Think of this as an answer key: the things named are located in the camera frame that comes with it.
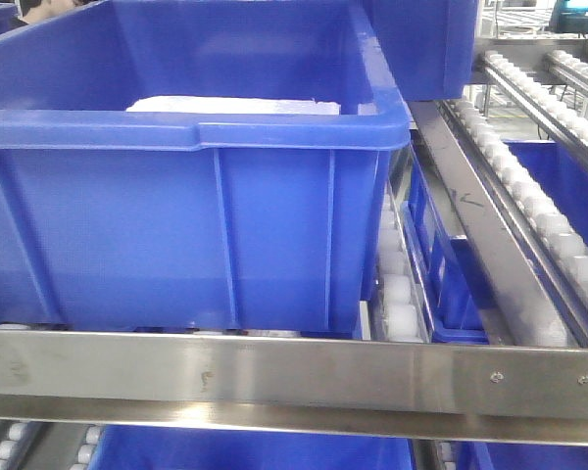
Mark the blue crate bottom layer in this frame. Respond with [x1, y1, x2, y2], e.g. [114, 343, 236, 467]
[89, 426, 415, 469]

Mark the white item inside crate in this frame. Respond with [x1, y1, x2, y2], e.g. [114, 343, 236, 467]
[126, 95, 340, 116]

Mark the large blue crate front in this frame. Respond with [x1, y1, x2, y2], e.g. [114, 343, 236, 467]
[0, 1, 410, 334]

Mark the blue crate upper right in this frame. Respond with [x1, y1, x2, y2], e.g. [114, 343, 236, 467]
[364, 0, 478, 101]

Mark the long white roller track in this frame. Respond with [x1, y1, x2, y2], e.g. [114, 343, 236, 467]
[450, 97, 588, 349]

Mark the steel shelf front rail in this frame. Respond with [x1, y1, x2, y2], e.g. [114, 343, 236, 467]
[0, 330, 588, 446]

